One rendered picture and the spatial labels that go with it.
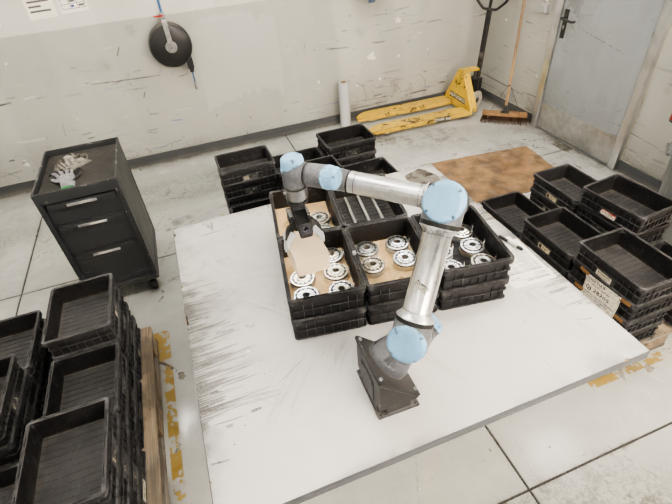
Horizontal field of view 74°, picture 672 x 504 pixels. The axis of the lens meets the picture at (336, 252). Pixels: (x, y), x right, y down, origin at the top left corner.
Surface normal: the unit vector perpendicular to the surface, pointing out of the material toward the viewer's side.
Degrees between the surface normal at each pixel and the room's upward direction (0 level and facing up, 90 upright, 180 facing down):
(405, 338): 65
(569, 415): 0
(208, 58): 90
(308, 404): 0
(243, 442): 0
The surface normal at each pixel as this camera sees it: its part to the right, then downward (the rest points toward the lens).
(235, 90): 0.35, 0.58
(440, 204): -0.33, -0.04
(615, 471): -0.07, -0.77
